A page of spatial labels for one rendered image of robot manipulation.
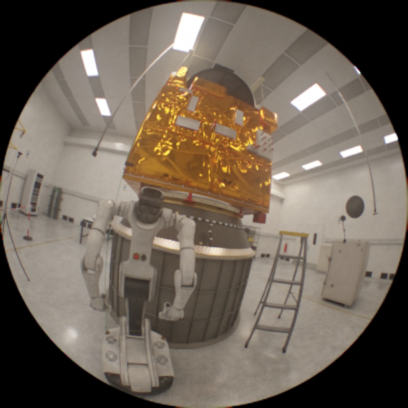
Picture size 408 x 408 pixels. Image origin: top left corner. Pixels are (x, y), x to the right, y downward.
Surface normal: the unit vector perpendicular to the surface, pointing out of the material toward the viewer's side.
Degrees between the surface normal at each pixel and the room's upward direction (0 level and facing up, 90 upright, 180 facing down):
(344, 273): 90
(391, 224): 90
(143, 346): 23
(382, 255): 90
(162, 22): 180
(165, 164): 89
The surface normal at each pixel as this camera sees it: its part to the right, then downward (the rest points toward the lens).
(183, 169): 0.32, -0.12
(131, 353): 0.32, -0.92
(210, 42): -0.18, 0.97
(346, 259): -0.94, -0.22
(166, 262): 0.00, -0.16
